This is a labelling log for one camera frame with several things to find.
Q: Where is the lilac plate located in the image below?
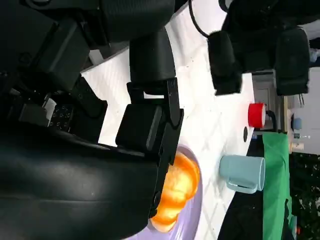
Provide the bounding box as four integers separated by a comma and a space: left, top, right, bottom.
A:
136, 144, 204, 240

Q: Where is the black button cable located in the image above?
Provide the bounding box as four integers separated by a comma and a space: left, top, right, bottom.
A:
265, 109, 279, 132

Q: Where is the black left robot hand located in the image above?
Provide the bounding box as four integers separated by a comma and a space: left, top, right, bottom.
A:
207, 0, 311, 97

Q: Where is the red round button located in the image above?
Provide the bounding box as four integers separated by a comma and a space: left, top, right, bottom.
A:
247, 102, 267, 129

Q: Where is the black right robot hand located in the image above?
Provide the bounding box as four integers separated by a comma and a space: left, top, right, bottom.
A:
0, 0, 185, 240

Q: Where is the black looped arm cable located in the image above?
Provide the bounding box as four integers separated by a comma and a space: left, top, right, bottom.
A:
188, 0, 210, 39

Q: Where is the blue grey round object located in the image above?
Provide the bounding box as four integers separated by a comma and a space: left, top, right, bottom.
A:
291, 114, 303, 131

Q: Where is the green cloth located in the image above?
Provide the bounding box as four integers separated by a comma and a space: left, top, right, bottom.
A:
261, 132, 293, 240

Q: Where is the orange white toy bread roll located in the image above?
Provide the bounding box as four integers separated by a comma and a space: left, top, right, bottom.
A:
149, 151, 201, 233

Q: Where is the white cabinet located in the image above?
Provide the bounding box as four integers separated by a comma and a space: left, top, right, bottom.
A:
252, 71, 277, 131

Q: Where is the pale green mug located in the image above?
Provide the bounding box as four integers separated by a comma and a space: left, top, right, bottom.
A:
219, 154, 266, 195

